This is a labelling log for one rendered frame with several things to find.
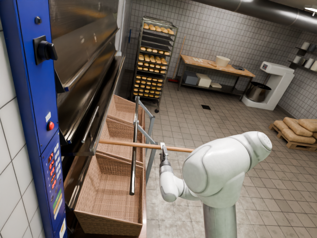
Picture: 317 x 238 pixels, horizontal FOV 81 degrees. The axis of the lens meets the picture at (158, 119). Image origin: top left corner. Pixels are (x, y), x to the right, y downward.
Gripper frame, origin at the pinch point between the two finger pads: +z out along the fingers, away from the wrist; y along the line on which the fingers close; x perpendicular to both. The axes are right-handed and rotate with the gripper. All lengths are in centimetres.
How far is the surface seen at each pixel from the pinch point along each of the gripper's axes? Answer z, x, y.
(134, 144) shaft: -0.9, -20.4, -1.0
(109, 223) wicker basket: -30, -31, 47
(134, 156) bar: -9.1, -20.1, 1.9
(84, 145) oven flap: -29, -48, -21
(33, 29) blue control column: -51, -54, -76
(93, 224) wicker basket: -30, -41, 49
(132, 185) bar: -32.9, -20.5, 1.9
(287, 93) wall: 402, 472, 63
